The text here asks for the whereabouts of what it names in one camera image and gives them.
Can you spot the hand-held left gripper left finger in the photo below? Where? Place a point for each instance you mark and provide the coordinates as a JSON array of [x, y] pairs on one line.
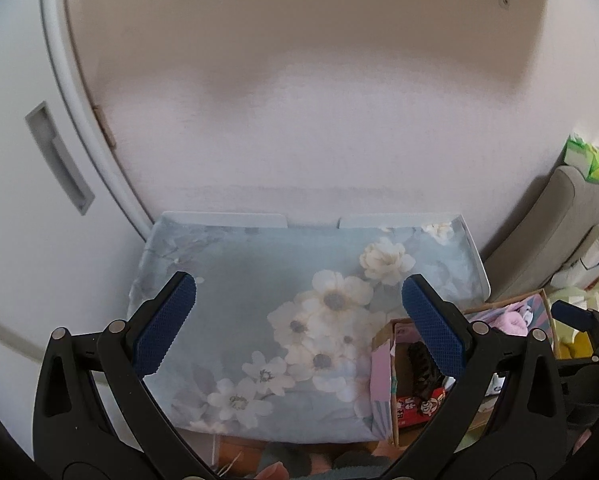
[[167, 325]]

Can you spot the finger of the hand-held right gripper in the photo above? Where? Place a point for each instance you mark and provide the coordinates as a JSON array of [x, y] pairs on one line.
[[572, 315]]

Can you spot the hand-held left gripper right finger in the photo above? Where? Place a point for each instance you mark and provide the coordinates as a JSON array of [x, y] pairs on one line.
[[432, 330]]

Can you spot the large black hair claw clip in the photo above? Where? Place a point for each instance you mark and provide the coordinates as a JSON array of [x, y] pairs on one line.
[[422, 370]]

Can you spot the pink sock with panda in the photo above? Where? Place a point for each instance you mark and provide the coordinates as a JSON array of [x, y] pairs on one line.
[[504, 322]]

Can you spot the small red blue packet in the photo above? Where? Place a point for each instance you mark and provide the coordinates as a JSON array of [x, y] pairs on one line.
[[419, 407]]

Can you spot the cardboard box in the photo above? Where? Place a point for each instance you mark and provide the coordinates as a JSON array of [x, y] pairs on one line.
[[381, 390]]

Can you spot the white pillow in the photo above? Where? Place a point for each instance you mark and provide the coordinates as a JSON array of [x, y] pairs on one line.
[[594, 250]]

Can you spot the beige sofa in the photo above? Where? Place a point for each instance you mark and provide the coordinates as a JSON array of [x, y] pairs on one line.
[[539, 240]]

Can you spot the blue floral cloth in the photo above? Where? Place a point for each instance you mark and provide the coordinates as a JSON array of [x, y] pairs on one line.
[[239, 285]]

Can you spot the grey blue towel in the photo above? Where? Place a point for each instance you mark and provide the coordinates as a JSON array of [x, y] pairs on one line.
[[359, 467]]

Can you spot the green tissue pack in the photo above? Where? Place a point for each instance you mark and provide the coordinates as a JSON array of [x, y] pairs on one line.
[[587, 160]]

